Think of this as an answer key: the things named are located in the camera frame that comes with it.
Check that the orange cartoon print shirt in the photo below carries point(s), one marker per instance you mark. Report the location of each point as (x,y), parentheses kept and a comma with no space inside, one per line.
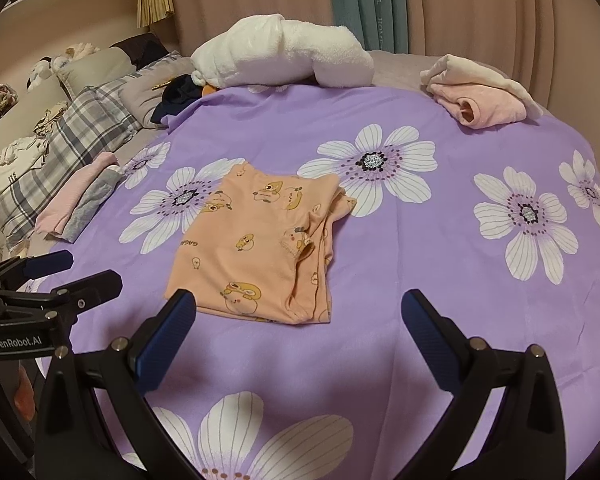
(250,240)

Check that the purple floral bedsheet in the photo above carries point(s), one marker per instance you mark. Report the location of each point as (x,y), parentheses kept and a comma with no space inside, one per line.
(430,260)

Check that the cream folded garment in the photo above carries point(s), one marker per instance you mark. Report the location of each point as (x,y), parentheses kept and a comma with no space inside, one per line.
(460,67)

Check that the grey plaid pillow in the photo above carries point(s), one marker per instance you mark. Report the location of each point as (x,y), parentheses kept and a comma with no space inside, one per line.
(90,125)

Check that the pink folded garment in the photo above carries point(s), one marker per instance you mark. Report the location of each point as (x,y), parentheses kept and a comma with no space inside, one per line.
(490,102)

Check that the cream wall shelf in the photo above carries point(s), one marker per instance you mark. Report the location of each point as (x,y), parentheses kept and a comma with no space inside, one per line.
(55,5)

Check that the white plush blanket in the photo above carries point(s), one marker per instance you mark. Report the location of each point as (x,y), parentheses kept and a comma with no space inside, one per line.
(280,55)

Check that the grey folded clothes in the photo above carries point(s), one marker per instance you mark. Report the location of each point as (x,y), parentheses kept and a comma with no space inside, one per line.
(92,205)

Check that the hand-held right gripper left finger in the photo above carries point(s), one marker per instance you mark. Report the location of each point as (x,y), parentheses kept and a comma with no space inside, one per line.
(164,342)

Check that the teal curtain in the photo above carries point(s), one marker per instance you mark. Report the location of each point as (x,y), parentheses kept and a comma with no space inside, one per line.
(370,0)

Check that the dark navy cloth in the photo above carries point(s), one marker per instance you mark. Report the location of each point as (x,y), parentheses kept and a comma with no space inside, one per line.
(177,95)

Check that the person's left hand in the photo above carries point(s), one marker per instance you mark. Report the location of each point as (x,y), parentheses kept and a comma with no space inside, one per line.
(22,392)

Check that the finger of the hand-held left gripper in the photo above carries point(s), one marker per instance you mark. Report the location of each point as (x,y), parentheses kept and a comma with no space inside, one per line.
(50,264)
(92,290)

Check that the dark brown pillow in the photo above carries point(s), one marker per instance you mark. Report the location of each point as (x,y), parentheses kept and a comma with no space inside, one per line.
(140,47)

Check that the beige curtain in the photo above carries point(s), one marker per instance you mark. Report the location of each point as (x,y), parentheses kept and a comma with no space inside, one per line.
(480,10)

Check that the light pink folded clothes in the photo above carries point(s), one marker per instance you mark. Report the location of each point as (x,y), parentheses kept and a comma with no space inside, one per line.
(70,195)

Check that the beige pillow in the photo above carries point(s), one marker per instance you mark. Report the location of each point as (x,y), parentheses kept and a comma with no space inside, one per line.
(95,70)

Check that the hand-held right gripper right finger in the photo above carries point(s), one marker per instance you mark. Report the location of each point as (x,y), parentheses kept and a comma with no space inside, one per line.
(427,340)

